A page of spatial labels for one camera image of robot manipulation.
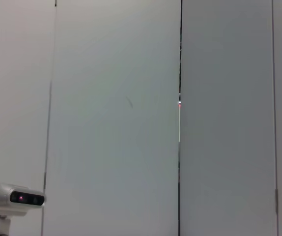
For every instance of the silver depth camera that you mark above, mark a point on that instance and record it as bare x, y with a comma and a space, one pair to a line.
6, 196

